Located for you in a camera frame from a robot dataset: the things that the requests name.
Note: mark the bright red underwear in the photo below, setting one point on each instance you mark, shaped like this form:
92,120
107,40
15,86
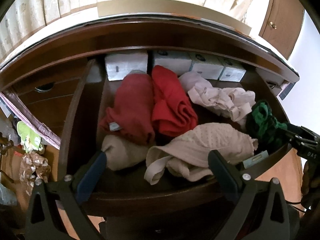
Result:
173,114

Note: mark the white orange-print table cover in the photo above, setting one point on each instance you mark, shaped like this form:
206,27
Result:
50,32

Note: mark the open wooden drawer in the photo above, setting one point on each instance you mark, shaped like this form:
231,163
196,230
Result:
122,193

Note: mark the wooden door with knob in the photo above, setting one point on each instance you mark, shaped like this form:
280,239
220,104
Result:
282,24

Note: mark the beige dotted thermal underwear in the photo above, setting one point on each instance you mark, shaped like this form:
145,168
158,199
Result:
187,155

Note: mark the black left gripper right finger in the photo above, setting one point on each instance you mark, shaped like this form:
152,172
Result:
261,210

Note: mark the green underwear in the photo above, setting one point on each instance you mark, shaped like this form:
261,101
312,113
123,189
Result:
262,125

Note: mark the pale pink bra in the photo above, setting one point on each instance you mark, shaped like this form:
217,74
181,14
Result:
234,103

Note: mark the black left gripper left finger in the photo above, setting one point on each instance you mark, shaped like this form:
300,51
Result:
43,220

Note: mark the beige folded garment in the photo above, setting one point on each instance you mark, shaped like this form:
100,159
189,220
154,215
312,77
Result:
121,153

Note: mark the green yellow plush toy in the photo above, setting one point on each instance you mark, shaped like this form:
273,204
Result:
30,141

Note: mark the shallow gold cardboard tray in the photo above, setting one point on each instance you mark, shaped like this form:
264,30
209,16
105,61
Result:
170,7

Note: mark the grey storage box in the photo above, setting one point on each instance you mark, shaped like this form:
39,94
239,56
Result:
177,61
233,71
208,66
119,65

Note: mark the dark red underwear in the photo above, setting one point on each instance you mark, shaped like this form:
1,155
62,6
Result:
130,115

